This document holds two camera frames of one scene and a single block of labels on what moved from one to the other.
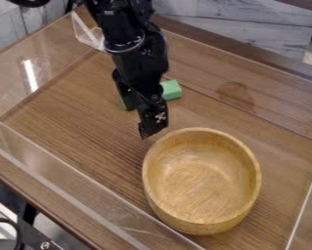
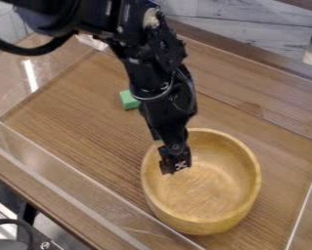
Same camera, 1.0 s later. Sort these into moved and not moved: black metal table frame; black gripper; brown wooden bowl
Moved: black gripper
Not moved: brown wooden bowl; black metal table frame
